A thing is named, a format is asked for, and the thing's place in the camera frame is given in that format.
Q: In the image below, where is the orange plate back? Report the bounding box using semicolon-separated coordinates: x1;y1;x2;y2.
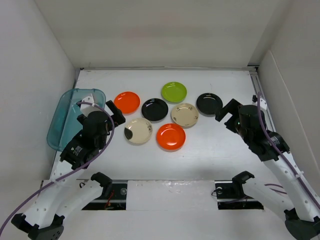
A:
114;91;141;115

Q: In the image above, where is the aluminium rail right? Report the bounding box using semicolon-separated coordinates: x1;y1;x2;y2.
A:
247;64;277;133

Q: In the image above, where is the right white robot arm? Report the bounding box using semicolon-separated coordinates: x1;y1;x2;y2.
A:
214;99;320;240

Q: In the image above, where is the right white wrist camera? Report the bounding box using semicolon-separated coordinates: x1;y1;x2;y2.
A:
252;95;268;112

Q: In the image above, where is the black plate right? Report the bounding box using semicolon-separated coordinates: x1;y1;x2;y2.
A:
196;93;223;116

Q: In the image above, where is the black plate centre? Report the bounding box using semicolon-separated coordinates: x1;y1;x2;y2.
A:
141;98;169;122

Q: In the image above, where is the green plate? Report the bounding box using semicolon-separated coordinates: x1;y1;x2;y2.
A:
161;81;188;103

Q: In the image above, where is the beige plate with black patch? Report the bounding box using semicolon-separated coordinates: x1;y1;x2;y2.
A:
124;118;153;145

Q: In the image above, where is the teal plastic bin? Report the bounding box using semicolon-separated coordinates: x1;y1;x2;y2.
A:
46;88;106;152

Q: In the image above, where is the orange plate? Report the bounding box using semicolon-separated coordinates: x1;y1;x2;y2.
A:
114;91;141;115
156;123;186;151

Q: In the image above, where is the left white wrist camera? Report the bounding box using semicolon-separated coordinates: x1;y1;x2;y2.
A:
80;94;98;117

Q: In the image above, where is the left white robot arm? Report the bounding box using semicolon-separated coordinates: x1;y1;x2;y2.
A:
7;100;126;240

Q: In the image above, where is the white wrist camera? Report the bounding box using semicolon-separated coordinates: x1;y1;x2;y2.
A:
80;94;98;117
252;95;268;112

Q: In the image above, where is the beige plate with drawings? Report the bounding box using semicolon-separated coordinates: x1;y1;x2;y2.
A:
171;103;199;128

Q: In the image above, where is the orange plate front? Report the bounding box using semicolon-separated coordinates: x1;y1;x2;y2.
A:
156;123;186;151

